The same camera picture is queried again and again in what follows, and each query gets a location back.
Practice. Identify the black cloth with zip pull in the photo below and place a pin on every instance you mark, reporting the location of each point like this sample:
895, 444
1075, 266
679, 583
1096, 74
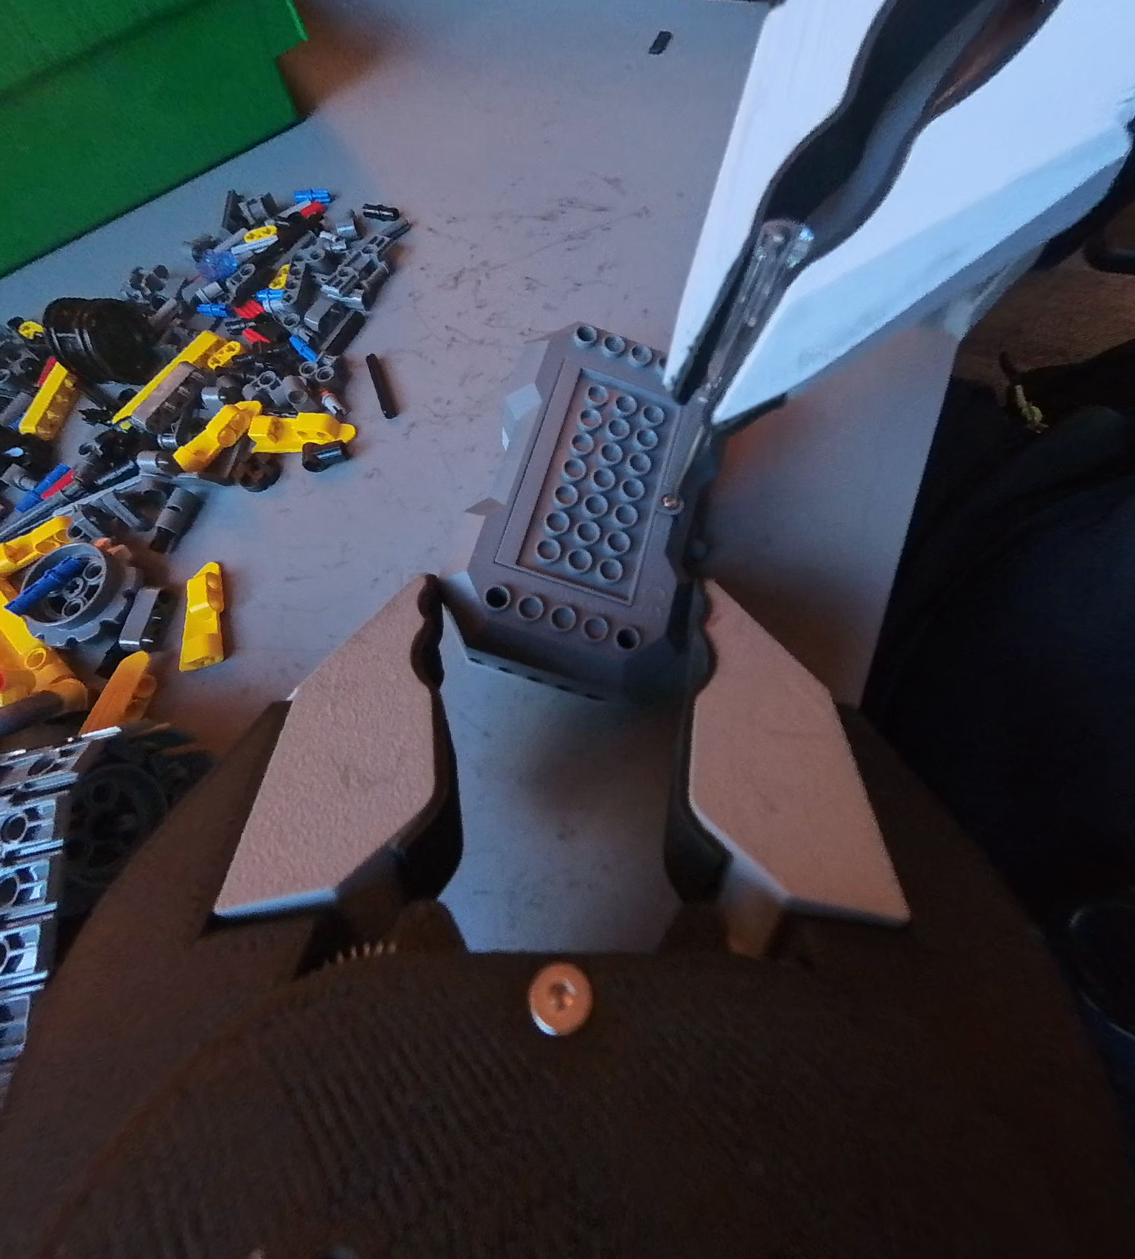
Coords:
970, 414

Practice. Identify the black ribbed tyre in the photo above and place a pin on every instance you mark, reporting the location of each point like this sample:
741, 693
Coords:
100, 335

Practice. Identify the green plastic bin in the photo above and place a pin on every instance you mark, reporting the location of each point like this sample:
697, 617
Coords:
85, 128

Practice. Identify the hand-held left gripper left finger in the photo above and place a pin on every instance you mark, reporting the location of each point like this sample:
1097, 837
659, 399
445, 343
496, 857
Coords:
351, 757

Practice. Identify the pile of small brick pieces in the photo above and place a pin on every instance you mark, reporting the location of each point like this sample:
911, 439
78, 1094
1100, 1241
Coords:
173, 380

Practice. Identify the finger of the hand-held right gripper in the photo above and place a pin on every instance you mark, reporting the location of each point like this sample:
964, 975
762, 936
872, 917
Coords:
970, 217
764, 119

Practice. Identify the black axle rod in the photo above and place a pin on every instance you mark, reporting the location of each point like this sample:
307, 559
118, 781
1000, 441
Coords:
383, 386

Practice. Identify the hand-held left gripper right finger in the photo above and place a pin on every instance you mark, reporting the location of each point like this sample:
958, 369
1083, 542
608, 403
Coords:
774, 777

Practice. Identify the short yellow curved piece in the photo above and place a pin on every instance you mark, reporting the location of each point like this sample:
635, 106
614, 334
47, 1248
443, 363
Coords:
203, 616

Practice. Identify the long yellow panel piece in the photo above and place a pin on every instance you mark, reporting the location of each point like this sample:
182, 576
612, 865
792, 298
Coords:
120, 694

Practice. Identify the grey sprocket wheel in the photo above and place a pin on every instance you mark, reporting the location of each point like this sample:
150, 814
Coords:
75, 586

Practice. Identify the grey studded battery box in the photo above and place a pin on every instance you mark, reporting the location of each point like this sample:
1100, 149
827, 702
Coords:
577, 473

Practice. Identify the black round badge reel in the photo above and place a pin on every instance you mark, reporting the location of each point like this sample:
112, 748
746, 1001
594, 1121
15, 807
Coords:
1133, 970

